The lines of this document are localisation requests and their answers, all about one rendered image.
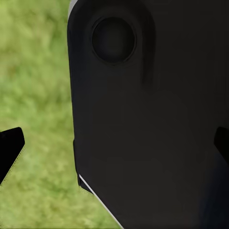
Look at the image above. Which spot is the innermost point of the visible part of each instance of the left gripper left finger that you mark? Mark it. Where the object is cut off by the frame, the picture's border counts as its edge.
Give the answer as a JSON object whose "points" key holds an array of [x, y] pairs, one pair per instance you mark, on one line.
{"points": [[11, 143]]}

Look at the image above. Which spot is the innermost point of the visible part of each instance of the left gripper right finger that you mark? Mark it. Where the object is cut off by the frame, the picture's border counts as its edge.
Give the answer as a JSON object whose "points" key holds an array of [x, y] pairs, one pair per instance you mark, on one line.
{"points": [[221, 141]]}

